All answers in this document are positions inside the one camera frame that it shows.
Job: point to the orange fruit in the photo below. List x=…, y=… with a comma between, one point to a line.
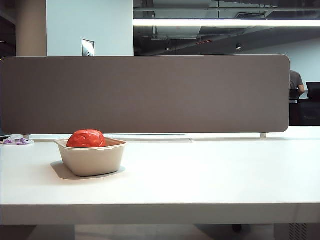
x=86, y=138

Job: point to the beige paper lunchbox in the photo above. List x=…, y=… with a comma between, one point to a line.
x=92, y=161

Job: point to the grey fabric desk divider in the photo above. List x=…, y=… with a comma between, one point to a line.
x=150, y=95

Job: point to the small ceiling spotlight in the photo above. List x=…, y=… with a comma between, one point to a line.
x=239, y=46

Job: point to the small black office chair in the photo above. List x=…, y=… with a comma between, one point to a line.
x=293, y=95

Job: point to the person in grey shirt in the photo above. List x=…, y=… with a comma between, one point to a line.
x=295, y=80

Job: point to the purple white packet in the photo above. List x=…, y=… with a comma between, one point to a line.
x=17, y=141

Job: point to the black background desk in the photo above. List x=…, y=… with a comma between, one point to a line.
x=306, y=112

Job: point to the large black office chair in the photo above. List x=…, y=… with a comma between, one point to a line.
x=313, y=89

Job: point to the beige round pillar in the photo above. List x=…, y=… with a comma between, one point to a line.
x=31, y=27

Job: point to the grey vent grille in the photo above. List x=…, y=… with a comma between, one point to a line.
x=298, y=231

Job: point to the silver wall plate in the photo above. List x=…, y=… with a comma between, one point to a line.
x=88, y=47

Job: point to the white divider foot bracket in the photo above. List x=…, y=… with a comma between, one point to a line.
x=263, y=135
x=26, y=137

